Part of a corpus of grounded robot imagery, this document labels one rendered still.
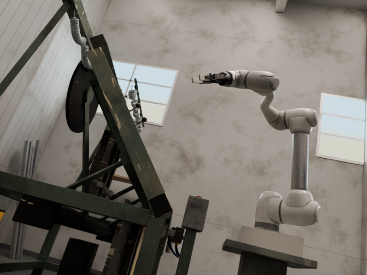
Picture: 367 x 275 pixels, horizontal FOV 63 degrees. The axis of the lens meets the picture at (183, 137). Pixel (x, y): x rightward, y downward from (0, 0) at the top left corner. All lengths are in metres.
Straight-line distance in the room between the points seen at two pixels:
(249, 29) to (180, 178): 3.70
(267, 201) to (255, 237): 0.27
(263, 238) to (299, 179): 0.43
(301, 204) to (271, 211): 0.19
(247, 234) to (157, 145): 4.13
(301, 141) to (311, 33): 5.50
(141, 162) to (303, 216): 1.01
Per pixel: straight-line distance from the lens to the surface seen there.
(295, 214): 1.97
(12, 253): 5.26
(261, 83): 1.65
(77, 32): 2.62
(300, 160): 2.05
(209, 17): 7.48
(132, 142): 1.86
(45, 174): 6.34
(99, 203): 1.80
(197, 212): 1.76
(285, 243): 1.93
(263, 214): 2.04
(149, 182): 1.78
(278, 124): 2.16
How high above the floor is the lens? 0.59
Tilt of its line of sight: 21 degrees up
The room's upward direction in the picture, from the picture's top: 15 degrees clockwise
